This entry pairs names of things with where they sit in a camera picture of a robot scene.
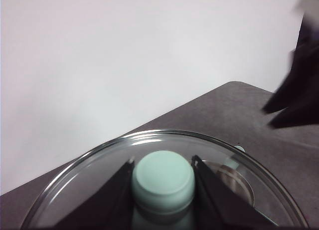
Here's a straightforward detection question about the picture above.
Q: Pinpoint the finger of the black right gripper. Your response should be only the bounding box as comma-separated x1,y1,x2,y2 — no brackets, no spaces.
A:
263,49,319,114
268,104,319,130

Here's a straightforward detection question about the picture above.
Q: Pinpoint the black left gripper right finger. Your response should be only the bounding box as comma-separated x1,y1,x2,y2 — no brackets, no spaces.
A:
190,154,280,230

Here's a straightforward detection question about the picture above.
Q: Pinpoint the glass lid with green knob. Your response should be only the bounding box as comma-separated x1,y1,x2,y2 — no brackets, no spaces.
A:
21,129,310,230

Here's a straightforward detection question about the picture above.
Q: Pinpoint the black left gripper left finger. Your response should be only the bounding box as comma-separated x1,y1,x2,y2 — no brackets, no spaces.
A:
53,157,137,230

